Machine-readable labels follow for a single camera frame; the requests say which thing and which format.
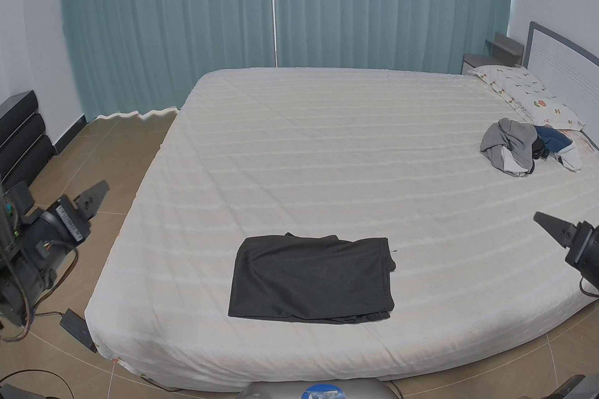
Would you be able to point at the grey bedside table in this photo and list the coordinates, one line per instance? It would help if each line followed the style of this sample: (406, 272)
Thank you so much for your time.
(500, 53)

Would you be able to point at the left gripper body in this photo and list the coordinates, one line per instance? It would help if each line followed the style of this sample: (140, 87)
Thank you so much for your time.
(51, 229)

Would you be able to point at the black T-shirt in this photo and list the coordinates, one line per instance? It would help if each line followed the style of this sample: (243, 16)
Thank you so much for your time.
(309, 280)

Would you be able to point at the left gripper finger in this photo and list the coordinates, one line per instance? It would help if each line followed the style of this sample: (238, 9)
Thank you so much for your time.
(91, 198)

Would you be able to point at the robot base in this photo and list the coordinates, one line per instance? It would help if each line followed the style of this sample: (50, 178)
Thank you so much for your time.
(318, 390)

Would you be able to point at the bed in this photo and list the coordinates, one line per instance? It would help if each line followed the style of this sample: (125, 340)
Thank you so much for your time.
(327, 144)

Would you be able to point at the dark grey chest of drawers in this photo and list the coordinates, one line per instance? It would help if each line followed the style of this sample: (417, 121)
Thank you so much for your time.
(21, 140)

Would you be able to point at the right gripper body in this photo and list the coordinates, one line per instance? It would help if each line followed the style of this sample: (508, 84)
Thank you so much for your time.
(585, 252)

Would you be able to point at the pile of clothes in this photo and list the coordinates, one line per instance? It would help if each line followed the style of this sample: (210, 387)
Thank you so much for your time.
(514, 144)

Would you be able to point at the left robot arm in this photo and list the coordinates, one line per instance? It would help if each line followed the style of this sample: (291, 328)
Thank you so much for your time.
(18, 271)

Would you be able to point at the white printed pillow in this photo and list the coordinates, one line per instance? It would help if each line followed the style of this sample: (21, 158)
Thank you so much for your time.
(529, 93)

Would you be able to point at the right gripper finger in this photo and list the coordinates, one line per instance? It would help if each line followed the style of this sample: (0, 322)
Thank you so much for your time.
(557, 229)

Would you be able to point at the black power adapter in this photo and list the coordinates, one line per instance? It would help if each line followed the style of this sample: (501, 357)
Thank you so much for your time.
(77, 329)

